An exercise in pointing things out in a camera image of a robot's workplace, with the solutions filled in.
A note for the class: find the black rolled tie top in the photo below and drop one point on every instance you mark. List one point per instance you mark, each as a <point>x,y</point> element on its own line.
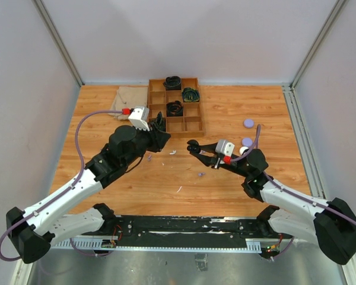
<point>173,83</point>

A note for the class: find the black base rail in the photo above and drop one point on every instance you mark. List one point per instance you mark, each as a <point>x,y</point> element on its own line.
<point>180,232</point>

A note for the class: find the white earbud case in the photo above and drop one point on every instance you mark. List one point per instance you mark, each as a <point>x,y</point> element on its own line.
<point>242,150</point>

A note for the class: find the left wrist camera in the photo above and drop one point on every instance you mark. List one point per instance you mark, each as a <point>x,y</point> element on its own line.
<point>138,118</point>

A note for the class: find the purple earbud case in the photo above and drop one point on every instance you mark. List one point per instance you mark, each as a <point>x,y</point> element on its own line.
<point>247,142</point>
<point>248,123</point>

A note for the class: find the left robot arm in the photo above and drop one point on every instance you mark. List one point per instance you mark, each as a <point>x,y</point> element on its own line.
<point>34,230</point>

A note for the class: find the purple earbud case near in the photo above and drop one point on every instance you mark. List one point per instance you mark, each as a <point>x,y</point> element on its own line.
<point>247,142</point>

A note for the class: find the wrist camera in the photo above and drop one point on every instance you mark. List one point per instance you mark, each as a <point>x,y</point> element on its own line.
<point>138,118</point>
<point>224,147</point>

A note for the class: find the black earbud case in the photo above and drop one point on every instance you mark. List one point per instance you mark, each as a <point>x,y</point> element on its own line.
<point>193,146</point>

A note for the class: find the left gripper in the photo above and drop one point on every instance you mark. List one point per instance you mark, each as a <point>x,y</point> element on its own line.
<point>162,138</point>

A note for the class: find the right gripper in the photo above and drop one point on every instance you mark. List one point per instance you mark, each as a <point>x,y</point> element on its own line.
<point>214,160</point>

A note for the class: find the dark floral folded tie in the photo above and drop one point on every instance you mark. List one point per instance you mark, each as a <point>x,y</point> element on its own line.
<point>159,122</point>

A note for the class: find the blue yellow rolled tie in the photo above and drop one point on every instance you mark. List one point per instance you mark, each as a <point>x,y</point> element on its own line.
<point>190,95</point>

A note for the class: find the wooden compartment tray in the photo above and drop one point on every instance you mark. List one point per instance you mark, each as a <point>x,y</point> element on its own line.
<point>191,124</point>

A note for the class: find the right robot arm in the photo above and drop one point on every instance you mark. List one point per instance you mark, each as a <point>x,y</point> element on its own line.
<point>330,225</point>

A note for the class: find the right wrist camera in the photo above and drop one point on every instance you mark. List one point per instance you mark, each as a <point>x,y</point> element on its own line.
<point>224,147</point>

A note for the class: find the purple earbud case far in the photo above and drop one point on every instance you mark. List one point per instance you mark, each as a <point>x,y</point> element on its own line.
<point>248,123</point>

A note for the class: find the beige folded cloth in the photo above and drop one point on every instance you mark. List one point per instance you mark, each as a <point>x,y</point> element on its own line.
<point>130,97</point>

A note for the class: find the black orange rolled tie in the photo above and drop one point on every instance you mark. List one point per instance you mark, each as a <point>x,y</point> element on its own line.
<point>174,109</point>

